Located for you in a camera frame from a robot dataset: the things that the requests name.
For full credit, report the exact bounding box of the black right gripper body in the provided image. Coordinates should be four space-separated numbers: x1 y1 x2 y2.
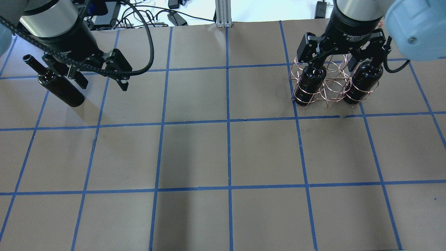
319 5 383 62

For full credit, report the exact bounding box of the dark wine bottle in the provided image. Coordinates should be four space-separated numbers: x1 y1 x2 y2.
22 54 85 107

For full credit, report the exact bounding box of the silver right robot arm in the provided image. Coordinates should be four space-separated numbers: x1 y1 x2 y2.
297 0 446 70

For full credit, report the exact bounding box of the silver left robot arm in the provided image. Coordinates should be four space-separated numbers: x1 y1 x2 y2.
1 0 132 91

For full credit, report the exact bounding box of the dark bottle in basket left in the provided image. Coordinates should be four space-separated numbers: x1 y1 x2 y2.
293 64 327 107

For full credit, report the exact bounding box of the dark bottle in basket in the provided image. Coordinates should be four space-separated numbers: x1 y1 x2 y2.
343 61 383 105
293 64 327 107

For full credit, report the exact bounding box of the dark bottle in basket right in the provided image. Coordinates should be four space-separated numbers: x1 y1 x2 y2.
343 61 383 105

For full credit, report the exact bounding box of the black power adapter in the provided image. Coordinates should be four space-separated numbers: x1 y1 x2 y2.
167 12 188 26

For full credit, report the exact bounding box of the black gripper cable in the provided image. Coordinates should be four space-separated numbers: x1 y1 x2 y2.
0 0 155 76

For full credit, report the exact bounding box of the copper wire wine basket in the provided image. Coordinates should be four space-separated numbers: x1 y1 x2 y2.
289 54 380 110

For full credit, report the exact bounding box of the aluminium frame post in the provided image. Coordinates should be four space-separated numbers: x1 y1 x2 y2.
215 0 233 28

